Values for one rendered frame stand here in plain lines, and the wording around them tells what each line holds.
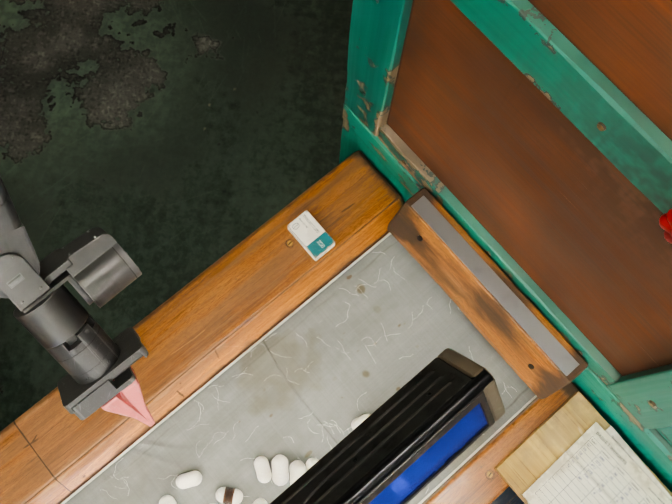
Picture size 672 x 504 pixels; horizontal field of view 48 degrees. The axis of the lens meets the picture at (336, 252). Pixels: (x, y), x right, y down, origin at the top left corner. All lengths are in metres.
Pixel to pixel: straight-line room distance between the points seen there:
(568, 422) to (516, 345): 0.13
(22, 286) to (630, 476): 0.75
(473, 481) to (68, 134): 1.38
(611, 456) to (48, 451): 0.71
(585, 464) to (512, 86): 0.53
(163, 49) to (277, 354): 1.20
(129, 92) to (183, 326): 1.10
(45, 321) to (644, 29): 0.61
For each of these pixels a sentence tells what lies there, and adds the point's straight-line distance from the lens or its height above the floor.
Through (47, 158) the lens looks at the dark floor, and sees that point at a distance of 2.01.
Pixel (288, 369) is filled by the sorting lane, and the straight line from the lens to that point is 1.03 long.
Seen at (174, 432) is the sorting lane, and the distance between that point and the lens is 1.04.
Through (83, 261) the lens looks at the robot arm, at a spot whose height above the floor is 1.00.
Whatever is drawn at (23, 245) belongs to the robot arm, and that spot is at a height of 1.05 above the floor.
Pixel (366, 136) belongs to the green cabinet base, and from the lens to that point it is 1.04.
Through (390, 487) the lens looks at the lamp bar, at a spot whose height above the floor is 1.09.
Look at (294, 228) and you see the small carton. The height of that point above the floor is 0.79.
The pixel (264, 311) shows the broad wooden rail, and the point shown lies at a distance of 1.02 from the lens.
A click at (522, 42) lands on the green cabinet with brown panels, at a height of 1.24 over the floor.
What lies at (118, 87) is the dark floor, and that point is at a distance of 2.05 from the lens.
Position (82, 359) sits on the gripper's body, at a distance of 0.84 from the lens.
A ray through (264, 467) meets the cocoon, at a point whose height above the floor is 0.76.
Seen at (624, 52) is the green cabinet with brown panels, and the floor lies 1.30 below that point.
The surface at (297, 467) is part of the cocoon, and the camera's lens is 1.00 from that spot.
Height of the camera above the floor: 1.77
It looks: 75 degrees down
